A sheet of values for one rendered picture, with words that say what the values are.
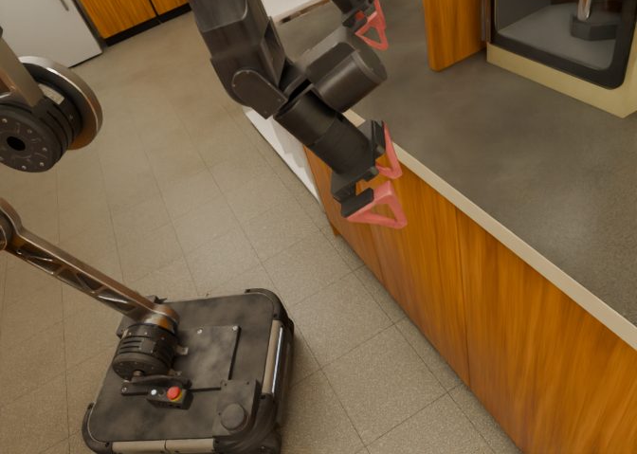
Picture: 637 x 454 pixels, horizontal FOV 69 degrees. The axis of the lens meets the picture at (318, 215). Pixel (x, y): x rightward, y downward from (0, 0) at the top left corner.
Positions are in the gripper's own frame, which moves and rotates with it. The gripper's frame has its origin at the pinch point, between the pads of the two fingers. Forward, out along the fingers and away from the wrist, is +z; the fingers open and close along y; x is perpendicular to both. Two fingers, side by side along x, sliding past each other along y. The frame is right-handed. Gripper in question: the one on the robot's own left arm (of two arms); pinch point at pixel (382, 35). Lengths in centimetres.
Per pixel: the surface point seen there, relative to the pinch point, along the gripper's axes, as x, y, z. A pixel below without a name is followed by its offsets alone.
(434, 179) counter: 1.0, -33.8, 13.4
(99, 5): 277, 367, -83
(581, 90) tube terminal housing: -24.2, -20.4, 23.6
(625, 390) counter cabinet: -9, -64, 39
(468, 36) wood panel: -12.4, 4.1, 14.2
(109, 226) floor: 197, 76, 9
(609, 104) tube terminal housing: -26.3, -25.2, 25.5
